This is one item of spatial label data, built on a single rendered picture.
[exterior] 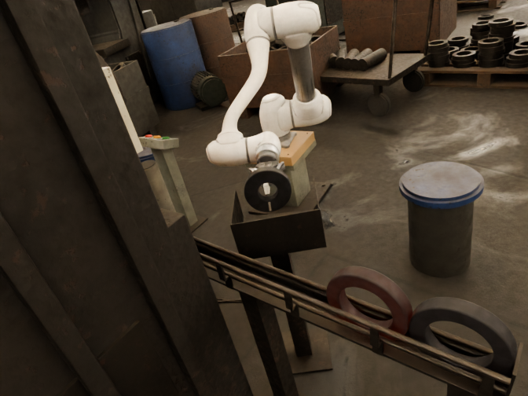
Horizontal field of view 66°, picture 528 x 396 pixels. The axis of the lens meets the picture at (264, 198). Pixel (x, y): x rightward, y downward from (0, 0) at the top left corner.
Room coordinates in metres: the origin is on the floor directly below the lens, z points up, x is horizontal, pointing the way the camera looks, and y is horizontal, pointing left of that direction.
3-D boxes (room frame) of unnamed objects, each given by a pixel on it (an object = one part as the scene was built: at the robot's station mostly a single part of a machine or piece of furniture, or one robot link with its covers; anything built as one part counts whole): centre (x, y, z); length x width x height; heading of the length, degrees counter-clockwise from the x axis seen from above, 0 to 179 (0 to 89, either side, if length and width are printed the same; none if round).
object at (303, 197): (2.21, -0.16, 0.16); 0.40 x 0.40 x 0.31; 54
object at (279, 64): (3.98, -0.48, 0.33); 0.93 x 0.73 x 0.66; 54
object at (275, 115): (2.20, -0.18, 0.58); 0.18 x 0.16 x 0.22; 79
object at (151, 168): (2.09, 0.58, 0.26); 0.12 x 0.12 x 0.52
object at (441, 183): (1.39, -0.72, 0.22); 0.32 x 0.32 x 0.43
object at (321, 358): (1.08, -0.03, 0.36); 0.26 x 0.20 x 0.72; 82
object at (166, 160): (2.23, 0.50, 0.31); 0.24 x 0.16 x 0.62; 47
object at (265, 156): (1.32, -0.04, 0.71); 0.09 x 0.08 x 0.07; 172
